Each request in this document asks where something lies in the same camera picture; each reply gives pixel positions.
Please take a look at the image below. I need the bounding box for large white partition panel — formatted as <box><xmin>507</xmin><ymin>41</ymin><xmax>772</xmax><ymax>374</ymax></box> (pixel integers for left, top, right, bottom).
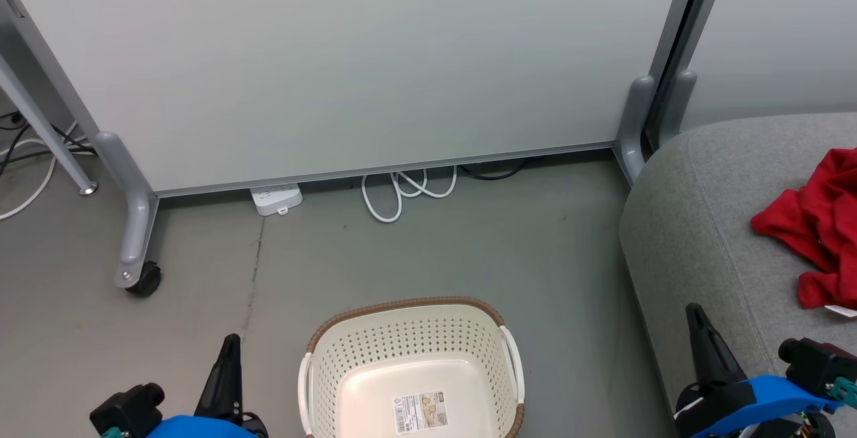
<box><xmin>0</xmin><ymin>0</ymin><xmax>692</xmax><ymax>199</ymax></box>

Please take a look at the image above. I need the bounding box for white power strip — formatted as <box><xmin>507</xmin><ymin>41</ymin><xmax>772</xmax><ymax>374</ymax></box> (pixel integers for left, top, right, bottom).
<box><xmin>249</xmin><ymin>184</ymin><xmax>304</xmax><ymax>217</ymax></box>

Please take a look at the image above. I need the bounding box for paper label sticker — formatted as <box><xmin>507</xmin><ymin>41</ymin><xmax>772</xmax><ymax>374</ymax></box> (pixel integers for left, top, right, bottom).
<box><xmin>391</xmin><ymin>390</ymin><xmax>449</xmax><ymax>436</ymax></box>

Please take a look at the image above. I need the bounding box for black floor cable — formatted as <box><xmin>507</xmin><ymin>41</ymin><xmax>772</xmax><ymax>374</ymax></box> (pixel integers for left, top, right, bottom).
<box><xmin>0</xmin><ymin>112</ymin><xmax>96</xmax><ymax>177</ymax></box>

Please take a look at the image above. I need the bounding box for red garment with white stripes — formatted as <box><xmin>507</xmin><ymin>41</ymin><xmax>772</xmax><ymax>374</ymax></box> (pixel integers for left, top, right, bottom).
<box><xmin>750</xmin><ymin>148</ymin><xmax>857</xmax><ymax>319</ymax></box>

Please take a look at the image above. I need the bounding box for grey fabric sofa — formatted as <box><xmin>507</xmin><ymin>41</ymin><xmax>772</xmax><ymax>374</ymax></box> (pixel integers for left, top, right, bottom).
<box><xmin>619</xmin><ymin>113</ymin><xmax>857</xmax><ymax>438</ymax></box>

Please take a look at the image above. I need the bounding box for grey partition foot with caster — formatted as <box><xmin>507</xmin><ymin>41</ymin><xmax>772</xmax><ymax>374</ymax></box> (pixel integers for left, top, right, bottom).
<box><xmin>93</xmin><ymin>131</ymin><xmax>160</xmax><ymax>290</ymax></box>

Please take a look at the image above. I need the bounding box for white looped cable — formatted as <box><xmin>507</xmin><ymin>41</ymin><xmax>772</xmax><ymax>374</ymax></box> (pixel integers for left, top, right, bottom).
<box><xmin>361</xmin><ymin>166</ymin><xmax>459</xmax><ymax>224</ymax></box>

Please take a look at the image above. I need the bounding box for grey partition post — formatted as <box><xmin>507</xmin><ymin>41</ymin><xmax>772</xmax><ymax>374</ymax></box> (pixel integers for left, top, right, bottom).
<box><xmin>645</xmin><ymin>0</ymin><xmax>734</xmax><ymax>152</ymax></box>

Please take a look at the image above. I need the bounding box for small white partition panel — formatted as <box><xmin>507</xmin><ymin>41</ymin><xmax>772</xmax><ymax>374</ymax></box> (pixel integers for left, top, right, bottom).
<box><xmin>682</xmin><ymin>0</ymin><xmax>857</xmax><ymax>132</ymax></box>

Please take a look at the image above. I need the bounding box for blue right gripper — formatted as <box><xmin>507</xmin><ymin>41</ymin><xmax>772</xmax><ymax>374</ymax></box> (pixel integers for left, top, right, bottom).
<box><xmin>674</xmin><ymin>302</ymin><xmax>839</xmax><ymax>438</ymax></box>

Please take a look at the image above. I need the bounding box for grey metal table leg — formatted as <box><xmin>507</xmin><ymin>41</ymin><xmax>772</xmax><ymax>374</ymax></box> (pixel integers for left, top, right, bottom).
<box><xmin>0</xmin><ymin>56</ymin><xmax>100</xmax><ymax>196</ymax></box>

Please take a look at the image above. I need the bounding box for cream perforated laundry basket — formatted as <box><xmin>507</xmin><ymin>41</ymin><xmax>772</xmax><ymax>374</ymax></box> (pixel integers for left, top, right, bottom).
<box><xmin>297</xmin><ymin>296</ymin><xmax>527</xmax><ymax>438</ymax></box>

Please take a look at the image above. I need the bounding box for teal right camera connector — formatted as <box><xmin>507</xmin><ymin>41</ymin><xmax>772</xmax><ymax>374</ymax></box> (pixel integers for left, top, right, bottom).
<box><xmin>830</xmin><ymin>377</ymin><xmax>857</xmax><ymax>409</ymax></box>

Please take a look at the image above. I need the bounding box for black caster wheel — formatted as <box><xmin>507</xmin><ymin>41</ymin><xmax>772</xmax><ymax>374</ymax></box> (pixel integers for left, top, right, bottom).
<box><xmin>125</xmin><ymin>261</ymin><xmax>163</xmax><ymax>297</ymax></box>

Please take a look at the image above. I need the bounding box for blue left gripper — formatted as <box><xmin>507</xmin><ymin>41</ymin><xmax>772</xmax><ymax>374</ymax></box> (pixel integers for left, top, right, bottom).
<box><xmin>144</xmin><ymin>334</ymin><xmax>270</xmax><ymax>438</ymax></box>

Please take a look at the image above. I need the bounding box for black cable under partition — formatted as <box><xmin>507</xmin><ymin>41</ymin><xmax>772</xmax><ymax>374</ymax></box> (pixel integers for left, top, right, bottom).
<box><xmin>460</xmin><ymin>159</ymin><xmax>530</xmax><ymax>181</ymax></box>

